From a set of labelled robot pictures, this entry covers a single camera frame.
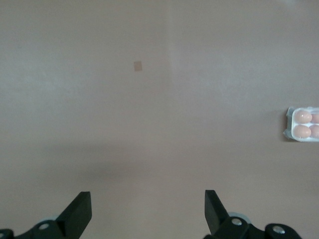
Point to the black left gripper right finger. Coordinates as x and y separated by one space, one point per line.
218 221

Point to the clear plastic egg box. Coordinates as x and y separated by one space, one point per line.
289 124

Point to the brown tape patch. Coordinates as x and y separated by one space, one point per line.
137 66

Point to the brown egg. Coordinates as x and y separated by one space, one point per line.
316 118
302 116
315 130
302 131

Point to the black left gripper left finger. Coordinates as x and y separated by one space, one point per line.
73 219

